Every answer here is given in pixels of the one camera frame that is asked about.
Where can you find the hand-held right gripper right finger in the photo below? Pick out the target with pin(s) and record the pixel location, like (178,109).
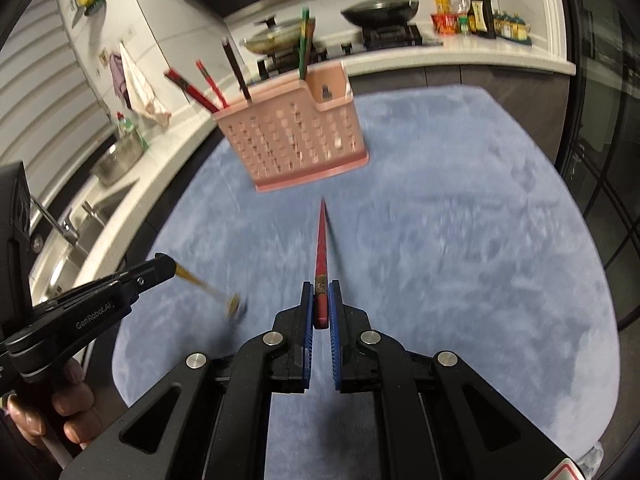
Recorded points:
(336,345)

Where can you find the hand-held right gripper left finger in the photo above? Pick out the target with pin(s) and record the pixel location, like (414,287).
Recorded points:
(306,340)

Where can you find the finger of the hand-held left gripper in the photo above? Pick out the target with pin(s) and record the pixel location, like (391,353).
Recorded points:
(150,275)

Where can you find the gold spoon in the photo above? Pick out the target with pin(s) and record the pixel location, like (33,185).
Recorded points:
(234,306)

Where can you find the dark red chopstick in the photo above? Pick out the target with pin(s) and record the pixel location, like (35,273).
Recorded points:
(312,35)
(322,260)
(235,67)

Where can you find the red twisted chopstick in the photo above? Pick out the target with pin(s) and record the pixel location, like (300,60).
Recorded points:
(192,91)
(210,82)

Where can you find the pink plastic utensil holder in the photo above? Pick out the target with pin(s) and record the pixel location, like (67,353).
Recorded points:
(300,150)

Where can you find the green chopstick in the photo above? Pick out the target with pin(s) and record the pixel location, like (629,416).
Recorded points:
(306,27)
(302,50)

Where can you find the person's left hand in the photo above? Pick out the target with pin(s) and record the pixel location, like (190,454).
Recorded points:
(70,400)

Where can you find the stainless steel sink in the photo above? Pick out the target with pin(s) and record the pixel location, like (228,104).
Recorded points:
(85,255)

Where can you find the small chrome sink tap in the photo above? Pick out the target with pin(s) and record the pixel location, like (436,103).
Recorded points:
(91,211)

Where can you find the chrome faucet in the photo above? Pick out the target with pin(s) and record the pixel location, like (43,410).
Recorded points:
(55,220)

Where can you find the stainless steel bowl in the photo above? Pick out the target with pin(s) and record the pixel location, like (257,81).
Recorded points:
(117,162)

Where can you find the green dish soap bottle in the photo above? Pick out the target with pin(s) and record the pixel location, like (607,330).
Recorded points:
(130,130)

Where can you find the blue fleece mat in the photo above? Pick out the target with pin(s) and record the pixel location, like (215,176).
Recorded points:
(450,235)

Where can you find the white hanging cloth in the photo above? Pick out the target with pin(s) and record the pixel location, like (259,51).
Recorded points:
(142,90)

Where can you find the purple hanging cloth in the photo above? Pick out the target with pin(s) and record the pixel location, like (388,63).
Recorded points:
(119,80)

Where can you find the grey window blinds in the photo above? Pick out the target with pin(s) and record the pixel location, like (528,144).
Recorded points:
(45,85)

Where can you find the wok with glass lid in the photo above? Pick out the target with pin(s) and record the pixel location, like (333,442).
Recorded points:
(275,37)

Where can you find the black gas stove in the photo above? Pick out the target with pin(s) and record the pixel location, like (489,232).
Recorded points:
(390,37)

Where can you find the black wok with lid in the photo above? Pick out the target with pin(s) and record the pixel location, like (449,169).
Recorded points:
(380,10)

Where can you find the red food cup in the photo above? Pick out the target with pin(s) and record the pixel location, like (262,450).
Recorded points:
(445,24)

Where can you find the glass door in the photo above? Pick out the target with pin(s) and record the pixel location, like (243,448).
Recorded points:
(605,110)

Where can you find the dark soy sauce bottle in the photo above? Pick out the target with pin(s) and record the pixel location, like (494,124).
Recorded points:
(481,17)

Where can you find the yellow snack packet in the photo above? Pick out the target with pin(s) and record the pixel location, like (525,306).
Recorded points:
(442,1)

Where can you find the row of small seasoning jars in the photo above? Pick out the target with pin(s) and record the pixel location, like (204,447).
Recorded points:
(512,27)

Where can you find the clear plastic bottle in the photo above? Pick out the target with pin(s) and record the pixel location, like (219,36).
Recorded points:
(462,2)

